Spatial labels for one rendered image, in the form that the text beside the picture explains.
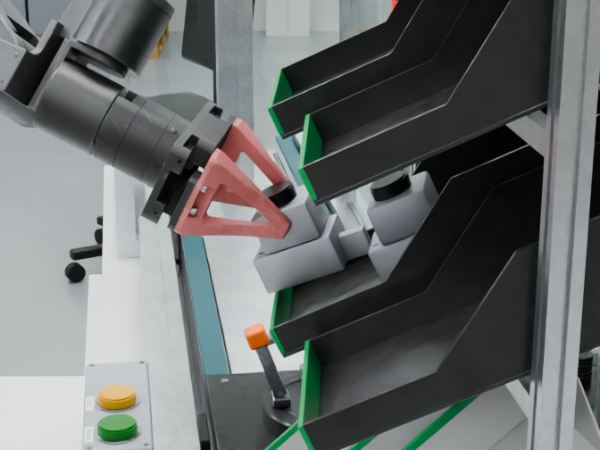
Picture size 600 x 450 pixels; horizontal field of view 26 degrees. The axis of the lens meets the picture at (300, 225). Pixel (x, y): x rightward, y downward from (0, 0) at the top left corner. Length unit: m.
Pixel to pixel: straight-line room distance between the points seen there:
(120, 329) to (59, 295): 2.54
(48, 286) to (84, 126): 3.51
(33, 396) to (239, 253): 0.45
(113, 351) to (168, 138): 0.85
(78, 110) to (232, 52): 1.33
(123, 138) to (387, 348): 0.24
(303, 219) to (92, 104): 0.17
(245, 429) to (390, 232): 0.42
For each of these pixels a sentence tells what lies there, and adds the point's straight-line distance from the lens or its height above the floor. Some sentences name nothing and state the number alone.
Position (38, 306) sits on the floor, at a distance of 4.28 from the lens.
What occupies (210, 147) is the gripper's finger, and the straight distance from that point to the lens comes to 0.94.
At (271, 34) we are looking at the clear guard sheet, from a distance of 2.55.
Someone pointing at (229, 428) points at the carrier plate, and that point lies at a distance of 1.31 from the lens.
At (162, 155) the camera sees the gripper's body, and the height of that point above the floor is 1.32.
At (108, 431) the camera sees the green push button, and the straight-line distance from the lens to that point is 1.31.
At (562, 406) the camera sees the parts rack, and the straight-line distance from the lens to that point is 0.75.
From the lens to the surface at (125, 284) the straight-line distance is 2.00.
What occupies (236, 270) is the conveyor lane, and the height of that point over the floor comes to 0.92.
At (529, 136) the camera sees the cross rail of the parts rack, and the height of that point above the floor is 1.38.
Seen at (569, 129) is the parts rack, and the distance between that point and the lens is 0.70.
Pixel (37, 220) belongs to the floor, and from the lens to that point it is 5.14.
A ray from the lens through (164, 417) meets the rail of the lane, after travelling 1.36.
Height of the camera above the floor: 1.57
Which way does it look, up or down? 18 degrees down
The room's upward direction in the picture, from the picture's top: straight up
